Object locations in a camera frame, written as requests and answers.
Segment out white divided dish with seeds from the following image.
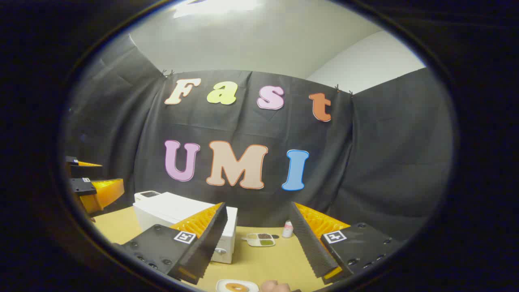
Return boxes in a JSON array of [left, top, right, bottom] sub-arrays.
[[242, 232, 276, 247]]

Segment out white microwave oven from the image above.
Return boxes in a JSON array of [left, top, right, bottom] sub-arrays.
[[133, 192, 238, 264]]

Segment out white rectangular plate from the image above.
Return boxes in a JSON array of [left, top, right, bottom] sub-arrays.
[[216, 279, 260, 292]]

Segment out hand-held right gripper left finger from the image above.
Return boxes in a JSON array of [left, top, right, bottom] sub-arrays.
[[115, 202, 229, 285]]

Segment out white device with dark screen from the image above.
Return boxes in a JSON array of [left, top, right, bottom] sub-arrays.
[[134, 190, 161, 202]]

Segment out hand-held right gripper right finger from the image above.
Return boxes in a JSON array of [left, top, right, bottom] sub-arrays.
[[288, 202, 403, 286]]

